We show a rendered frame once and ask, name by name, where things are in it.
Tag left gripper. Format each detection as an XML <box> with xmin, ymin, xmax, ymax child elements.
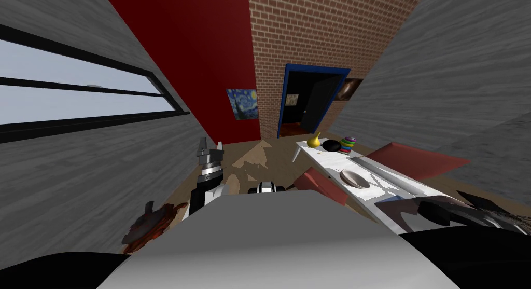
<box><xmin>197</xmin><ymin>137</ymin><xmax>225</xmax><ymax>169</ymax></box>

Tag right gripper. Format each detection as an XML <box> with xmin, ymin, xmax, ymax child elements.
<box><xmin>374</xmin><ymin>196</ymin><xmax>428</xmax><ymax>234</ymax></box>

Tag blue starry painting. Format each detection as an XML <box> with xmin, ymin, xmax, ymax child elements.
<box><xmin>226</xmin><ymin>88</ymin><xmax>260</xmax><ymax>121</ymax></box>

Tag red sofa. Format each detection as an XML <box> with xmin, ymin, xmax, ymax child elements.
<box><xmin>366</xmin><ymin>141</ymin><xmax>472</xmax><ymax>182</ymax></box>

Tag beige bowl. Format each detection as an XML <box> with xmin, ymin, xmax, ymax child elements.
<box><xmin>339</xmin><ymin>169</ymin><xmax>371</xmax><ymax>190</ymax></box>

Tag red chair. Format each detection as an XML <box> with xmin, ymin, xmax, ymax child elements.
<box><xmin>292</xmin><ymin>166</ymin><xmax>350</xmax><ymax>206</ymax></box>

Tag white table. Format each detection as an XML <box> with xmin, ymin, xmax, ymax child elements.
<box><xmin>291</xmin><ymin>139</ymin><xmax>461</xmax><ymax>236</ymax></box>

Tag colourful stacked rings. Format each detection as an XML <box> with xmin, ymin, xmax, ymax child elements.
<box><xmin>339</xmin><ymin>136</ymin><xmax>357</xmax><ymax>155</ymax></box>

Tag dark red floor clutter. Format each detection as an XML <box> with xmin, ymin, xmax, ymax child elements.
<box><xmin>121</xmin><ymin>200</ymin><xmax>188</xmax><ymax>255</ymax></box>

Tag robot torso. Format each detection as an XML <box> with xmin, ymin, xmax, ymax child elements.
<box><xmin>96</xmin><ymin>181</ymin><xmax>462</xmax><ymax>289</ymax></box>

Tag dark door leaf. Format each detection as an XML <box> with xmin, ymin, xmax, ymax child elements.
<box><xmin>300</xmin><ymin>74</ymin><xmax>346</xmax><ymax>134</ymax></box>

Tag brown picture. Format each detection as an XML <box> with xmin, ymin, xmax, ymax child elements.
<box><xmin>333</xmin><ymin>77</ymin><xmax>365</xmax><ymax>102</ymax></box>

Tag black framed window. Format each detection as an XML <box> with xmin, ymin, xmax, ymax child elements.
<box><xmin>0</xmin><ymin>23</ymin><xmax>191</xmax><ymax>145</ymax></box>

